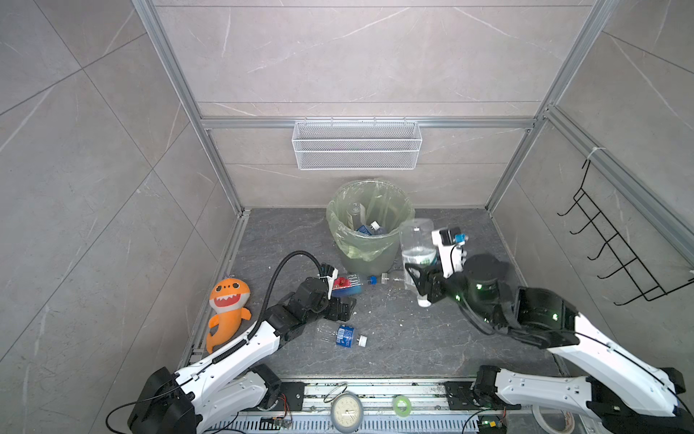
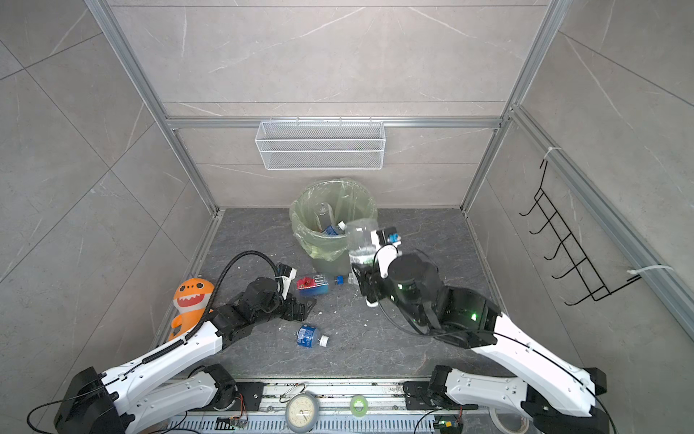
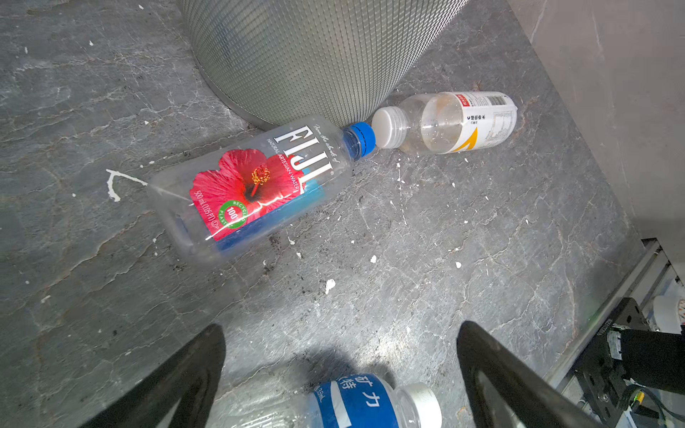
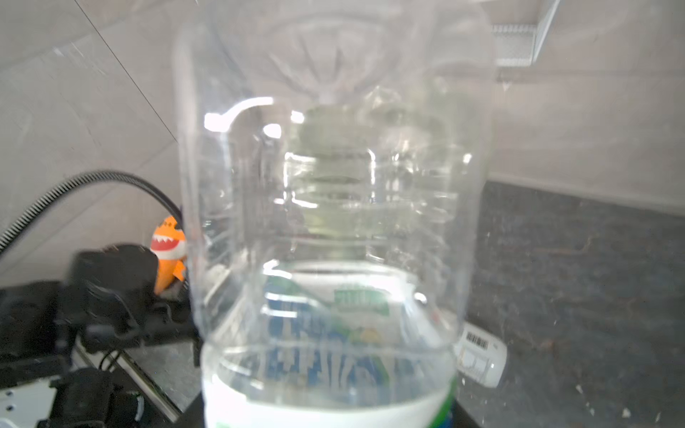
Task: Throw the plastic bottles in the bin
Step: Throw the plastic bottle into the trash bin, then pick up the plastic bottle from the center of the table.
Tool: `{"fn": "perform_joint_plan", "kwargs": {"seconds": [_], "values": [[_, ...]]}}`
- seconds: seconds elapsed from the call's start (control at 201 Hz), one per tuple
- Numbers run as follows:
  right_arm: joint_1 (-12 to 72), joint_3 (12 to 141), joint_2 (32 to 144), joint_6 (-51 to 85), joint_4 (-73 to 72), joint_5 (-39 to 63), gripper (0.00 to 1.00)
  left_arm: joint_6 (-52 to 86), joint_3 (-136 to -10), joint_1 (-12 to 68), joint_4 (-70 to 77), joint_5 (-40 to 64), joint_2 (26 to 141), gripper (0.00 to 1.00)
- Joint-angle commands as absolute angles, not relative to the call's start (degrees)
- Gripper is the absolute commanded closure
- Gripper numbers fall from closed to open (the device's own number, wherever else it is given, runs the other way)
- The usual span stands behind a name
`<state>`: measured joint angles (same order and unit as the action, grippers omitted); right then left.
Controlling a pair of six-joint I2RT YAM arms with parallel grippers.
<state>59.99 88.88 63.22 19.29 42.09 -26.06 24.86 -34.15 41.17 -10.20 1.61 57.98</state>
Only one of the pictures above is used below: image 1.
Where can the Fiji bottle red flower label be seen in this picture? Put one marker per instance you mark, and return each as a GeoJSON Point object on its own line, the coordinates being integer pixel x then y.
{"type": "Point", "coordinates": [352, 284]}

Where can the white wire wall basket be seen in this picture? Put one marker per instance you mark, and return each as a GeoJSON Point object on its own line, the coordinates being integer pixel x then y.
{"type": "Point", "coordinates": [356, 145]}

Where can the crushed bottle blue label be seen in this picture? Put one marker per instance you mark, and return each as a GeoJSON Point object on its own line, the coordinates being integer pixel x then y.
{"type": "Point", "coordinates": [373, 229]}

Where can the clear bottle white orange label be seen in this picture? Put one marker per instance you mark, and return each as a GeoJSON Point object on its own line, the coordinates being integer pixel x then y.
{"type": "Point", "coordinates": [355, 216]}

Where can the large bottle white yellow label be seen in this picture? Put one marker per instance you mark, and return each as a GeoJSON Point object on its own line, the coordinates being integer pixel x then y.
{"type": "Point", "coordinates": [393, 279]}

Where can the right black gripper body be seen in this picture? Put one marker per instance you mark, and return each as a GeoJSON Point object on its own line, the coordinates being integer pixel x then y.
{"type": "Point", "coordinates": [455, 284]}

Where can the round grey dial timer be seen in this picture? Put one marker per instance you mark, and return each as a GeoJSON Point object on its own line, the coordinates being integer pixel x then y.
{"type": "Point", "coordinates": [347, 413]}

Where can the bottle green white blue label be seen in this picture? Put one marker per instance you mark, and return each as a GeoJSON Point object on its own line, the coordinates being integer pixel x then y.
{"type": "Point", "coordinates": [417, 248]}

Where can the green tape roll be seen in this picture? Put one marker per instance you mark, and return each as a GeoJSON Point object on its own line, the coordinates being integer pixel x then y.
{"type": "Point", "coordinates": [402, 406]}

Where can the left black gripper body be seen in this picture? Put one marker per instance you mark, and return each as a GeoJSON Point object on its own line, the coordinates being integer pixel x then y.
{"type": "Point", "coordinates": [323, 307]}

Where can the bottle dark blue label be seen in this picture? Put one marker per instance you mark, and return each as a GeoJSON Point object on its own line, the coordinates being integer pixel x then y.
{"type": "Point", "coordinates": [339, 334]}

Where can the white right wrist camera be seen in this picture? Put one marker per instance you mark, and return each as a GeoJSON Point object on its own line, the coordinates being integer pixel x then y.
{"type": "Point", "coordinates": [450, 245]}

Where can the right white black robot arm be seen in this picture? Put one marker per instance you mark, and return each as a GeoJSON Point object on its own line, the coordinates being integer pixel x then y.
{"type": "Point", "coordinates": [614, 387]}

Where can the orange shark plush toy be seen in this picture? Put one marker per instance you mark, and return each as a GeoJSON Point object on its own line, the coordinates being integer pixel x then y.
{"type": "Point", "coordinates": [227, 299]}

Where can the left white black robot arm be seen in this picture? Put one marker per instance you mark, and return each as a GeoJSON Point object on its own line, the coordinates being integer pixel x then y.
{"type": "Point", "coordinates": [233, 378]}

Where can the black wire hook rack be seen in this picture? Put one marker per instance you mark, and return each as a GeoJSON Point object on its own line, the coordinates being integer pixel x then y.
{"type": "Point", "coordinates": [628, 262]}

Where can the white tape roll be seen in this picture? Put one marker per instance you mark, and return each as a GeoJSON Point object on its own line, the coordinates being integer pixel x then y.
{"type": "Point", "coordinates": [554, 423]}

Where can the grey mesh waste bin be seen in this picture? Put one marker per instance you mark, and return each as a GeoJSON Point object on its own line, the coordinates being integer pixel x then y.
{"type": "Point", "coordinates": [372, 233]}

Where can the green plastic bin liner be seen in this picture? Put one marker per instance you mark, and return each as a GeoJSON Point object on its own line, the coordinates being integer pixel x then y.
{"type": "Point", "coordinates": [368, 217]}

